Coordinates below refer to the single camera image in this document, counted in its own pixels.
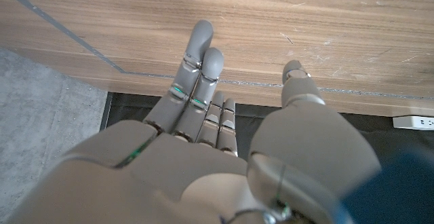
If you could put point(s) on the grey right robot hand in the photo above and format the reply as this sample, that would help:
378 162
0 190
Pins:
169 176

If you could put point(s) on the white power strip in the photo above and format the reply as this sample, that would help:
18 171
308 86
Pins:
412 122

